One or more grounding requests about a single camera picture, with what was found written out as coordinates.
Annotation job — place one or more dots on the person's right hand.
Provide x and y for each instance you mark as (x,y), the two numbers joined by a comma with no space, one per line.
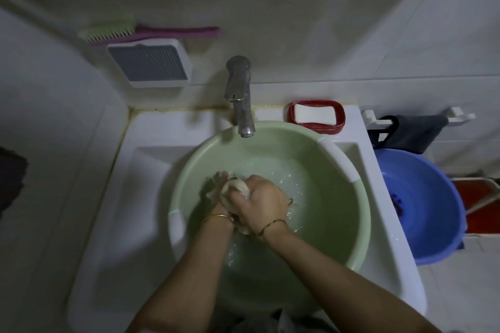
(259,204)

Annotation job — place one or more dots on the person's left hand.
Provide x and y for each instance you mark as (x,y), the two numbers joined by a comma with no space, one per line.
(215,196)

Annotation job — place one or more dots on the cream leaf-patterned clothes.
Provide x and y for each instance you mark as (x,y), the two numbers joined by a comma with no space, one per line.
(236,188)

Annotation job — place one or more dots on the light green plastic basin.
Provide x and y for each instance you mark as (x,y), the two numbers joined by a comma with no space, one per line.
(324,196)

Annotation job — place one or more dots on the metal faucet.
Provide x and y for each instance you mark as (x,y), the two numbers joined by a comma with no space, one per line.
(240,98)

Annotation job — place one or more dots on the white soap bar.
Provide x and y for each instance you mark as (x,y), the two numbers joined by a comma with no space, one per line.
(314,114)

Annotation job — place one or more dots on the red soap dish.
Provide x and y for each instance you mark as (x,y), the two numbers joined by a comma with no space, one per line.
(340,118)

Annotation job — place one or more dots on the person's left forearm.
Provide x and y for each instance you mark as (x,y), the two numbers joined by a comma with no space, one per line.
(183,286)

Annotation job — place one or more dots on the person's right forearm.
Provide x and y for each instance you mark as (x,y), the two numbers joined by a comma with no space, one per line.
(343,286)

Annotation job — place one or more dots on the person's grey patterned shirt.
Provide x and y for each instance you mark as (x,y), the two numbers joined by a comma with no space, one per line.
(273,323)

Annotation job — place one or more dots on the gold bangle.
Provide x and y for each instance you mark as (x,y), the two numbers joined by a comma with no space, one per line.
(218,217)

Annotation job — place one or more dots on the white ceramic sink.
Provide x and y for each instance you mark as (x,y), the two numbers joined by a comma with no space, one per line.
(125,208)

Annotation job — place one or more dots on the blue plastic basin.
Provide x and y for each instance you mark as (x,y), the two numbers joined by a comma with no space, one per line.
(425,204)

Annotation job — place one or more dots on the green and pink scrub brush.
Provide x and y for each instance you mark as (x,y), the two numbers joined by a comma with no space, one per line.
(164,33)

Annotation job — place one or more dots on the dark grey cloth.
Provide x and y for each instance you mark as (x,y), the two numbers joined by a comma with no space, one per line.
(418,131)

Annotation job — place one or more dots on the dark purple towel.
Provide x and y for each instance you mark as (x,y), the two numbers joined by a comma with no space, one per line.
(11,176)

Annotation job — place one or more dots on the red bucket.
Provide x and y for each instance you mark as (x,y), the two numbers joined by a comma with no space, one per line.
(482,208)

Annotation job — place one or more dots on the white wall box grey ribbed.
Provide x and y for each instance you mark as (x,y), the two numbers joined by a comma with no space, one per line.
(150,63)

